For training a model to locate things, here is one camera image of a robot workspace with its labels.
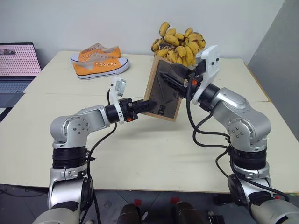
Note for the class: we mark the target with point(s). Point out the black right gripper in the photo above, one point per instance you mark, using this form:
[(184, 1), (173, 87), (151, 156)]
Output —
[(194, 78)]

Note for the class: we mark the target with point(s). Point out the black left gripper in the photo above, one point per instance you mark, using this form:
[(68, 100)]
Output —
[(128, 109)]

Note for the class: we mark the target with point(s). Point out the wooden picture frame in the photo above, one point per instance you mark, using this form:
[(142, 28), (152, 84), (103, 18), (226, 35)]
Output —
[(161, 100)]

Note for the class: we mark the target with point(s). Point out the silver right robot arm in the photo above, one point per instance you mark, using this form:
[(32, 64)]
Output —
[(236, 102)]

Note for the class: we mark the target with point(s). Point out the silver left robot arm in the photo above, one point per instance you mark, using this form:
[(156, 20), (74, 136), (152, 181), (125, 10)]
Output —
[(77, 126)]

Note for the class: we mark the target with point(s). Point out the yellow banana bunch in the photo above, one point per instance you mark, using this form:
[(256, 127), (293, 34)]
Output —
[(177, 44)]

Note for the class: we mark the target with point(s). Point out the orange canvas sneaker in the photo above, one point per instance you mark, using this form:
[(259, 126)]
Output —
[(102, 54), (100, 68)]

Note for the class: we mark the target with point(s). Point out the dark rounded shape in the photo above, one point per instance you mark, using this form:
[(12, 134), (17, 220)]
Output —
[(188, 213), (129, 214)]

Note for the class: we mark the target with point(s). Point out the grey open laptop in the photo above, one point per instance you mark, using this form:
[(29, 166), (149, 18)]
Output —
[(17, 60)]

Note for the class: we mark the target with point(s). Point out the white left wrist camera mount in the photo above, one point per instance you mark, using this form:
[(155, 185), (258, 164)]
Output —
[(117, 88)]

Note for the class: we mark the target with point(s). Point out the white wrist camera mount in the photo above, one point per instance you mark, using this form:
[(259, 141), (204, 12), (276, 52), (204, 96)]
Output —
[(210, 57), (117, 88)]

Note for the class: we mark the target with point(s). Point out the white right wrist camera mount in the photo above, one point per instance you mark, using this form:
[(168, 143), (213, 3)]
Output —
[(210, 57)]

